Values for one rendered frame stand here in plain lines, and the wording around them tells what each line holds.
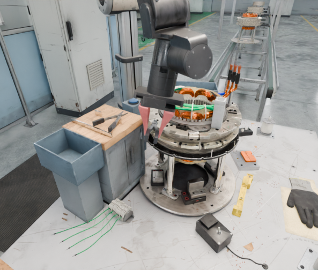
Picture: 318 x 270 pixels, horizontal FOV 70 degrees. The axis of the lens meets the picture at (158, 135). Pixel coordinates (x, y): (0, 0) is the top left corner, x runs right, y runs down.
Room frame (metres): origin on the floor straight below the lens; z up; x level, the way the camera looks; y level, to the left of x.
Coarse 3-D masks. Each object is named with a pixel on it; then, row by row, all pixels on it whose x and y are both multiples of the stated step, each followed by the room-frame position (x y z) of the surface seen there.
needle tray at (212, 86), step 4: (176, 84) 1.07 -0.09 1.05; (180, 84) 1.06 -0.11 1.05; (184, 84) 1.06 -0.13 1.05; (188, 84) 1.06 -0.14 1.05; (192, 84) 1.06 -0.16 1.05; (196, 84) 1.06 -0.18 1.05; (200, 84) 1.06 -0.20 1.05; (204, 84) 1.05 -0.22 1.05; (208, 84) 1.05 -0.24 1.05; (212, 84) 1.05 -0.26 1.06; (216, 84) 1.02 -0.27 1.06; (204, 88) 1.05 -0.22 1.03; (208, 88) 1.05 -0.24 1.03; (212, 88) 1.05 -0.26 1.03; (216, 88) 0.99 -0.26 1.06; (216, 92) 0.95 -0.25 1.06
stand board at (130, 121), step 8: (104, 104) 0.80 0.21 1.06; (88, 112) 0.74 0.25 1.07; (104, 112) 0.74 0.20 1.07; (112, 112) 0.74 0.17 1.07; (128, 112) 0.74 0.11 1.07; (80, 120) 0.68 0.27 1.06; (88, 120) 0.68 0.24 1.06; (112, 120) 0.68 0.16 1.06; (128, 120) 0.68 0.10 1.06; (136, 120) 0.68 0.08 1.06; (72, 128) 0.63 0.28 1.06; (80, 128) 0.63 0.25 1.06; (104, 128) 0.63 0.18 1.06; (120, 128) 0.63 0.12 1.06; (128, 128) 0.63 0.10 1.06; (88, 136) 0.58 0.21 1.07; (96, 136) 0.58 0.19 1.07; (104, 136) 0.58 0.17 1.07; (112, 136) 0.58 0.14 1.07; (120, 136) 0.60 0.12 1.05; (104, 144) 0.54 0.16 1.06; (112, 144) 0.57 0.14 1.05
